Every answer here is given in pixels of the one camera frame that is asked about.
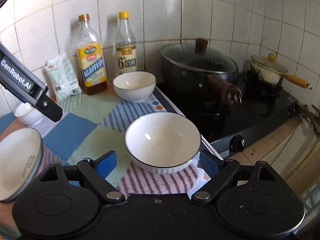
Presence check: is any white ribbed bowl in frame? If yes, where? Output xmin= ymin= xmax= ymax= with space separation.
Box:
xmin=125 ymin=112 xmax=201 ymax=174
xmin=112 ymin=71 xmax=156 ymax=102
xmin=14 ymin=103 xmax=44 ymax=126

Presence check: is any white sunshine plate black rim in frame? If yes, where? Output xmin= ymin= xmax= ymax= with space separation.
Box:
xmin=0 ymin=128 xmax=43 ymax=203

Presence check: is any white green salt bag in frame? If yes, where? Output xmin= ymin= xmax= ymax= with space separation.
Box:
xmin=45 ymin=54 xmax=82 ymax=102

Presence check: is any black gas stove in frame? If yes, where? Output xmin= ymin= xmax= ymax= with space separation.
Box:
xmin=153 ymin=74 xmax=298 ymax=158

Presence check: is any oil bottle yellow label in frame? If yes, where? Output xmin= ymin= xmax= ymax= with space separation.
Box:
xmin=76 ymin=14 xmax=107 ymax=95

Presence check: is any vinegar bottle yellow cap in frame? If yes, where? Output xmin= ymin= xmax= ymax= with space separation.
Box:
xmin=115 ymin=11 xmax=137 ymax=74

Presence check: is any black pot glass lid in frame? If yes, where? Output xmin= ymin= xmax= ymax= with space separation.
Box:
xmin=160 ymin=38 xmax=242 ymax=108

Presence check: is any cream enamel milk pot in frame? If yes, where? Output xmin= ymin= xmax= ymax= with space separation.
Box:
xmin=251 ymin=53 xmax=312 ymax=90

